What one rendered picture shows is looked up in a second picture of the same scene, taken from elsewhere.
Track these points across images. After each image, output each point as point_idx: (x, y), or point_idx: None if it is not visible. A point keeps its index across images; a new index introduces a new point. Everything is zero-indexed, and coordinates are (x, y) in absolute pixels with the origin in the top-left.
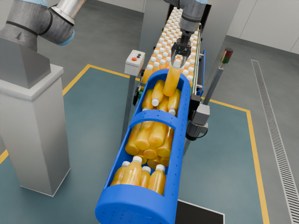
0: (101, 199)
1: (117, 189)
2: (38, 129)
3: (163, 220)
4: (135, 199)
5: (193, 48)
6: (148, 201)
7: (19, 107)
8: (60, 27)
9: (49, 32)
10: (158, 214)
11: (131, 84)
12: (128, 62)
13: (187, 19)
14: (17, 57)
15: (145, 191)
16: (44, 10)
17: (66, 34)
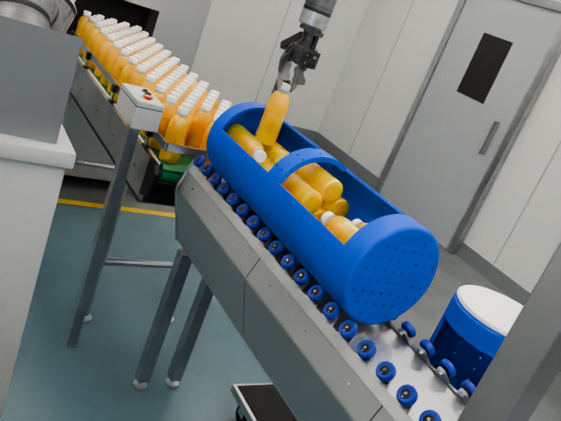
0: (363, 245)
1: (378, 224)
2: (44, 247)
3: (436, 247)
4: (409, 223)
5: (204, 83)
6: (419, 224)
7: (18, 194)
8: (63, 20)
9: (52, 27)
10: (433, 236)
11: (128, 157)
12: (144, 103)
13: (320, 12)
14: (61, 69)
15: (408, 217)
16: None
17: None
